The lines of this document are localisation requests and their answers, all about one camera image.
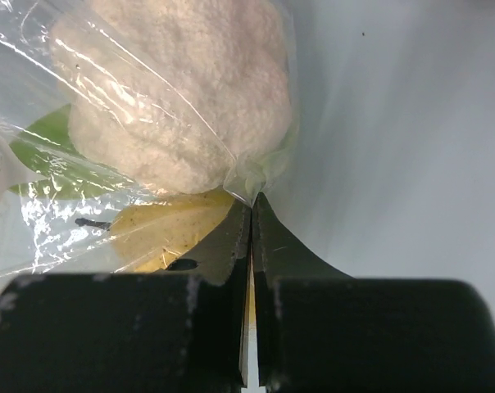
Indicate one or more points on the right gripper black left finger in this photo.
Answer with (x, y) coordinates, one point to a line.
(183, 329)

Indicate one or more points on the zip bag orange seal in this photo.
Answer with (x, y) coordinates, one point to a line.
(56, 206)

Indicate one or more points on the white cauliflower fake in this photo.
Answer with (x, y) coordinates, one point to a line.
(175, 94)

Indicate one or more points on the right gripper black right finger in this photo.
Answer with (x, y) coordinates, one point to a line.
(321, 330)

